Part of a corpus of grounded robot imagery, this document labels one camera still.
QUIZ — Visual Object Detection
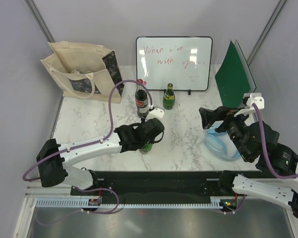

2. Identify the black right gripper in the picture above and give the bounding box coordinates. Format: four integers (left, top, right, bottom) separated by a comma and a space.
198, 105, 251, 159

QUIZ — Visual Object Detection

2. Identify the green perrier bottle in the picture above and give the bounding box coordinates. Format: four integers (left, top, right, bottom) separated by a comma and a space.
139, 142, 153, 154
163, 83, 175, 110

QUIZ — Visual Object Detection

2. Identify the Coca-Cola glass bottle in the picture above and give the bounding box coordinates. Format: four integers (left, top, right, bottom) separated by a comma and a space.
135, 79, 149, 119

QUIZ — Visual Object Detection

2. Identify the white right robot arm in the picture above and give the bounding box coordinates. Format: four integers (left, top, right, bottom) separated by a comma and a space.
199, 106, 298, 219

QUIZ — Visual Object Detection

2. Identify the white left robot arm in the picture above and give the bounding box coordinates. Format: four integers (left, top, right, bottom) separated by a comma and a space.
37, 118, 164, 195

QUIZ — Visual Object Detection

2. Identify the beige canvas tote bag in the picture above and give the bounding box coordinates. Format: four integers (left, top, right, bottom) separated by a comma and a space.
41, 41, 122, 102

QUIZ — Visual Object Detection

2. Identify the light blue face mask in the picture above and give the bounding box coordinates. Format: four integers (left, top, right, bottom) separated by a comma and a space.
204, 128, 240, 161

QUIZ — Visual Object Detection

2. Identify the green folder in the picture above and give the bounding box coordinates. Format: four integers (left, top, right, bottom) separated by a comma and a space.
215, 41, 257, 108

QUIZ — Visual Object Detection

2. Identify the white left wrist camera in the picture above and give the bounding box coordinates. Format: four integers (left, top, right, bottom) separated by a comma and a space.
145, 107, 165, 121

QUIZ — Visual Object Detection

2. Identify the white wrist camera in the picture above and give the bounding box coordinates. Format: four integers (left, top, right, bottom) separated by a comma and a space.
234, 93, 265, 117
145, 107, 165, 121

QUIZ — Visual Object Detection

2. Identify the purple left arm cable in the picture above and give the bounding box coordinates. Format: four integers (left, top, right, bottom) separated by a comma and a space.
22, 79, 154, 182

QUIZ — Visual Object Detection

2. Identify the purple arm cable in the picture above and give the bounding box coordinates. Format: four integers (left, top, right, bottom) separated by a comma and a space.
253, 104, 298, 179
22, 79, 154, 182

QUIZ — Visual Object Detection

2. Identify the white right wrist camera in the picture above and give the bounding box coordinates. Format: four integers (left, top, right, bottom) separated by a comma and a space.
234, 93, 265, 117

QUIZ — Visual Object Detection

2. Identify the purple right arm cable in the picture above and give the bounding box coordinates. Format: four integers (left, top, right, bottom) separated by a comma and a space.
253, 104, 298, 179

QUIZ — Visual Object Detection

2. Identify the small whiteboard black frame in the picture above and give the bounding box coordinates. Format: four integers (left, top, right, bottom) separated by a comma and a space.
136, 36, 213, 91

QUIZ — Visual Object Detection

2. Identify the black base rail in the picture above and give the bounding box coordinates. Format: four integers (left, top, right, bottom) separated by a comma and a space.
70, 170, 271, 205

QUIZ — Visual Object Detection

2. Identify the white slotted cable duct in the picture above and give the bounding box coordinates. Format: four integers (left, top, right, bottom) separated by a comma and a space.
35, 198, 225, 209

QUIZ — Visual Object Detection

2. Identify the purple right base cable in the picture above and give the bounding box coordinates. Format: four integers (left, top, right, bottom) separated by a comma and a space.
220, 193, 246, 215

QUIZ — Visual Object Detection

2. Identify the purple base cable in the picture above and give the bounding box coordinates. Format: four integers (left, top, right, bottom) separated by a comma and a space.
220, 193, 246, 215
36, 187, 121, 226

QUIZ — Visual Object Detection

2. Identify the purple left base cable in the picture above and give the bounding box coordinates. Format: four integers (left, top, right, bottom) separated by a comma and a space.
36, 187, 121, 226

